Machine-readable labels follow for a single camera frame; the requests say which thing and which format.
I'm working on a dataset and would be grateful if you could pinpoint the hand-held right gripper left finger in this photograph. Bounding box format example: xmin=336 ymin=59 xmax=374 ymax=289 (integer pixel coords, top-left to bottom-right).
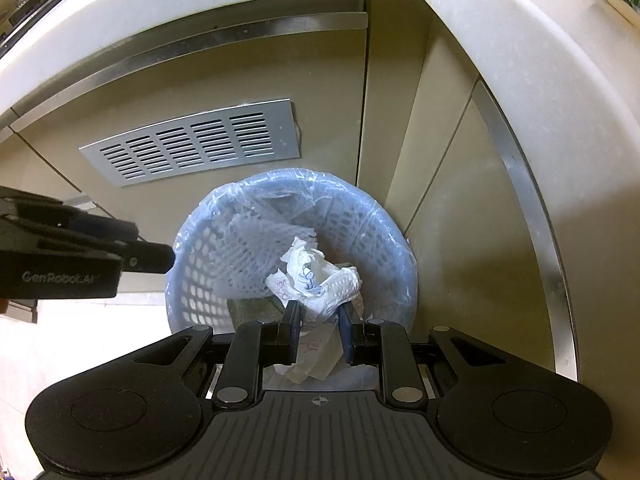
xmin=132 ymin=300 xmax=303 ymax=408

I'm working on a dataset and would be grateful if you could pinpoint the silver cabinet vent grille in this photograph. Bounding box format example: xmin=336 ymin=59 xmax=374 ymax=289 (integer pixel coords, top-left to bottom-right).
xmin=78 ymin=98 xmax=301 ymax=187

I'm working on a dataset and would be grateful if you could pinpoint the white paper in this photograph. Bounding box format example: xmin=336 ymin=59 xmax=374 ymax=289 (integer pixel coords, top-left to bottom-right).
xmin=265 ymin=235 xmax=364 ymax=384

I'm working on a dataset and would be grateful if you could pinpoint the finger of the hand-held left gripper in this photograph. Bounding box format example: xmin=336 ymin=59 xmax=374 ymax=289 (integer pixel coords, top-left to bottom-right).
xmin=60 ymin=205 xmax=143 ymax=243
xmin=117 ymin=240 xmax=176 ymax=273

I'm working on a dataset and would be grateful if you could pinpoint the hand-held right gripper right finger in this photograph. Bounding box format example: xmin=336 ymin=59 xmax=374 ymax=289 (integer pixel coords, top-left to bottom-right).
xmin=337 ymin=304 xmax=506 ymax=405

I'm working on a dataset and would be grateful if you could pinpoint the blue lined waste basket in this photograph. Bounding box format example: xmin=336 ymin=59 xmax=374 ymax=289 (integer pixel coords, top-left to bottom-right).
xmin=164 ymin=167 xmax=419 ymax=392

